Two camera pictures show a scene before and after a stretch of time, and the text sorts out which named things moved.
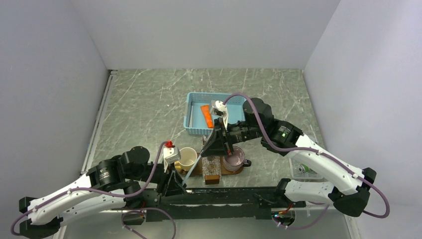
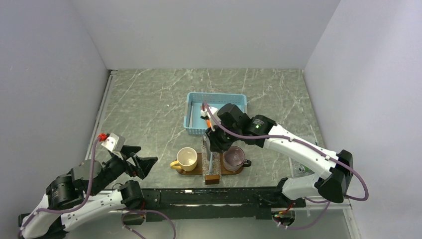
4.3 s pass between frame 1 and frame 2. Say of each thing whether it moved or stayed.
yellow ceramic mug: stayed
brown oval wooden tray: stayed
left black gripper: moved
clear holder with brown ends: stayed
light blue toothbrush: moved
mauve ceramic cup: stayed
